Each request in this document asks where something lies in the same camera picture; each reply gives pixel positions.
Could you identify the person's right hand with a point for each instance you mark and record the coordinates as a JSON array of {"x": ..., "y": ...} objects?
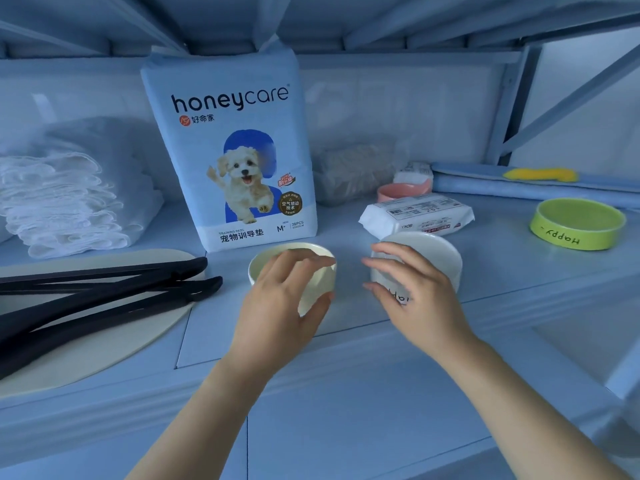
[{"x": 425, "y": 309}]

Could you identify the person's left hand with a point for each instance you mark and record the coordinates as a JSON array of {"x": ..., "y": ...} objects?
[{"x": 267, "y": 324}]

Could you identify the person's left thumb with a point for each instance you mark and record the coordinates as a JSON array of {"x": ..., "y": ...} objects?
[{"x": 317, "y": 312}]

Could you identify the person's right thumb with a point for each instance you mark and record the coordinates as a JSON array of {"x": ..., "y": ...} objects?
[{"x": 382, "y": 293}]

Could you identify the person's right middle finger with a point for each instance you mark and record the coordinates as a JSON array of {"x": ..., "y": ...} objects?
[{"x": 397, "y": 255}]

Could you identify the cream round pet bowl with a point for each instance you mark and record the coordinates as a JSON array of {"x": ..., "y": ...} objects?
[{"x": 315, "y": 289}]

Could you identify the white round pet bowl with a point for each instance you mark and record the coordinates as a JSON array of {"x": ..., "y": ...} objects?
[{"x": 442, "y": 254}]

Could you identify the person's right forearm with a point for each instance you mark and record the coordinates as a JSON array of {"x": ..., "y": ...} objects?
[{"x": 520, "y": 419}]

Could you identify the person's left forearm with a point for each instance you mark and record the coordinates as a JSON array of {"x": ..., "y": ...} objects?
[{"x": 200, "y": 424}]

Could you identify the white wet wipes pack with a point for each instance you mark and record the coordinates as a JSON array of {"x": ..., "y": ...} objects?
[{"x": 417, "y": 214}]

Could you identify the pink round pet bowl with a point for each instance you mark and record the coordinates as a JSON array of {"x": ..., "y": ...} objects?
[{"x": 400, "y": 192}]

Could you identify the small white packet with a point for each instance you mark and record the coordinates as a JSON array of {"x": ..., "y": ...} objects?
[{"x": 412, "y": 172}]

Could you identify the clear plastic bag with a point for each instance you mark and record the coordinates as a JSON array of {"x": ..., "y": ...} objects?
[{"x": 355, "y": 169}]

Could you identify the blue rolled mat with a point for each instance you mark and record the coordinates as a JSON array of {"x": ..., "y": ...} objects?
[{"x": 500, "y": 187}]

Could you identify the yellow bone-shaped patch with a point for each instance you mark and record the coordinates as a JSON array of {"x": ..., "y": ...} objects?
[{"x": 542, "y": 174}]

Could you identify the white metal shelf rack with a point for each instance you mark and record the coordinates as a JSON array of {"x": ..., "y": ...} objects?
[{"x": 502, "y": 114}]

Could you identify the green round pet bowl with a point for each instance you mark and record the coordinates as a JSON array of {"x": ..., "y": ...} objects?
[{"x": 575, "y": 227}]

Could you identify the blue pet pad bag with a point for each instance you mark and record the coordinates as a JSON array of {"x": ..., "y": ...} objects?
[{"x": 235, "y": 144}]

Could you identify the beige oval mat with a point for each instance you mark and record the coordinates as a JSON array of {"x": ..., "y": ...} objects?
[{"x": 100, "y": 339}]

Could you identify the stack of white folded pads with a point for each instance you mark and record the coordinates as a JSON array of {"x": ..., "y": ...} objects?
[{"x": 65, "y": 204}]

